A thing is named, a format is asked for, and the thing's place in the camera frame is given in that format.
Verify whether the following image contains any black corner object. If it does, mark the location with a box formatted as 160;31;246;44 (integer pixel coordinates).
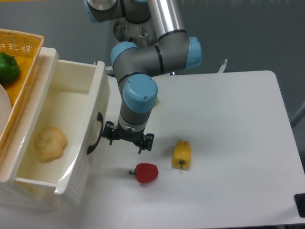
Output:
294;193;305;218

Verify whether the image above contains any yellow toy bell pepper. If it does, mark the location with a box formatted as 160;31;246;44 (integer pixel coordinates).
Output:
172;140;192;170

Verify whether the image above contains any red toy bell pepper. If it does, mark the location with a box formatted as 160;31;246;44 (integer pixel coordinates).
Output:
129;163;159;184

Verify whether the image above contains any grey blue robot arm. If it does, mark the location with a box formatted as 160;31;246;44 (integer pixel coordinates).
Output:
84;0;203;151

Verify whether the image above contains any white table clamp bracket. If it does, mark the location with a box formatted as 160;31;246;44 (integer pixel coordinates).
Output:
218;58;228;73

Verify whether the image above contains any toy bread bun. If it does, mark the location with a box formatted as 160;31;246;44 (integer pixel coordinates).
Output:
34;125;67;161

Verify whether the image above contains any white drawer cabinet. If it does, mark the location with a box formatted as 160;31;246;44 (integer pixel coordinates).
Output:
0;48;61;205

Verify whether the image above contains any white plate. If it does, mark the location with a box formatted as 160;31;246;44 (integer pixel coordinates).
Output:
0;85;11;133

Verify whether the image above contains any green toy bell pepper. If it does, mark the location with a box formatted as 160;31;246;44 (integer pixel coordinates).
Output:
0;52;20;85

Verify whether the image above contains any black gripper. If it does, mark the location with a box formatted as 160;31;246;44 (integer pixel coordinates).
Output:
102;121;154;154

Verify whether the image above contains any yellow woven basket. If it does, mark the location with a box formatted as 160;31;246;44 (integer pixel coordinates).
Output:
0;29;44;148

